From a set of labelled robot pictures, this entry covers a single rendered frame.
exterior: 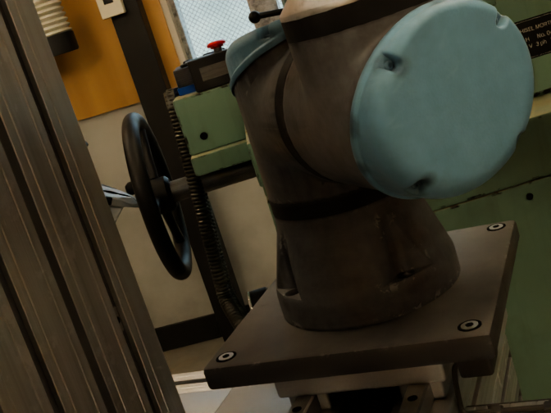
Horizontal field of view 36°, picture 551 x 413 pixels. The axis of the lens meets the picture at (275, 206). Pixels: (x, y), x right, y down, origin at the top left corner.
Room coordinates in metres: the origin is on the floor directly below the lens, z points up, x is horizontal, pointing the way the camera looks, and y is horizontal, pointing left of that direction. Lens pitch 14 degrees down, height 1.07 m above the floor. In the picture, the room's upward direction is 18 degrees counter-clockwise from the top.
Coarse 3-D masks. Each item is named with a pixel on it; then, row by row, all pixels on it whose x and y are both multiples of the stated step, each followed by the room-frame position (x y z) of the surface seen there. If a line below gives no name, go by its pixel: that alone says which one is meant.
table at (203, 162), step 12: (228, 144) 1.30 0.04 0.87; (240, 144) 1.28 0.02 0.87; (192, 156) 1.30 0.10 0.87; (204, 156) 1.28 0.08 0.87; (216, 156) 1.28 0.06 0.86; (228, 156) 1.28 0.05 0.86; (240, 156) 1.28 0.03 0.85; (252, 156) 1.07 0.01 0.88; (204, 168) 1.28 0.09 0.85; (216, 168) 1.28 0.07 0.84
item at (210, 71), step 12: (216, 48) 1.32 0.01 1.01; (192, 60) 1.30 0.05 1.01; (204, 60) 1.30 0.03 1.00; (216, 60) 1.30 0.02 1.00; (180, 72) 1.34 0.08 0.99; (192, 72) 1.30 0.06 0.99; (204, 72) 1.29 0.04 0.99; (216, 72) 1.29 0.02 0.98; (228, 72) 1.29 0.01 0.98; (180, 84) 1.34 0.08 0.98; (192, 84) 1.34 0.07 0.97; (204, 84) 1.30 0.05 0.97; (216, 84) 1.30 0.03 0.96
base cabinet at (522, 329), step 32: (512, 192) 1.15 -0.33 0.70; (544, 192) 1.15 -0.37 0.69; (448, 224) 1.15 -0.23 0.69; (480, 224) 1.15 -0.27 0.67; (544, 224) 1.15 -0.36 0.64; (544, 256) 1.15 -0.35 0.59; (512, 288) 1.15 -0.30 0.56; (544, 288) 1.15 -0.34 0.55; (512, 320) 1.15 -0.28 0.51; (544, 320) 1.15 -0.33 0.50; (512, 352) 1.15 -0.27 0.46; (544, 352) 1.15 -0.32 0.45; (544, 384) 1.15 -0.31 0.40
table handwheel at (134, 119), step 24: (144, 120) 1.43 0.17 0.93; (144, 144) 1.42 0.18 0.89; (144, 168) 1.26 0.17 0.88; (240, 168) 1.36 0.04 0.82; (144, 192) 1.24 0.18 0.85; (168, 192) 1.35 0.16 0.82; (144, 216) 1.24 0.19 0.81; (168, 216) 1.40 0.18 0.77; (168, 240) 1.25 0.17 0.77; (168, 264) 1.26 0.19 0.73; (192, 264) 1.39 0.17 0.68
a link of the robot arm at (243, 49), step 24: (240, 48) 0.62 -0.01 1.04; (264, 48) 0.61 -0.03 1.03; (288, 48) 0.60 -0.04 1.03; (240, 72) 0.63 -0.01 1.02; (264, 72) 0.61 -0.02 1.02; (240, 96) 0.64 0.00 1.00; (264, 96) 0.61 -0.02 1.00; (264, 120) 0.61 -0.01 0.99; (264, 144) 0.63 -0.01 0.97; (288, 144) 0.58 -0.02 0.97; (264, 168) 0.64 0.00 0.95; (288, 168) 0.62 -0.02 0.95; (288, 192) 0.62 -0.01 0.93; (312, 192) 0.61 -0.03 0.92; (336, 192) 0.60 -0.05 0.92
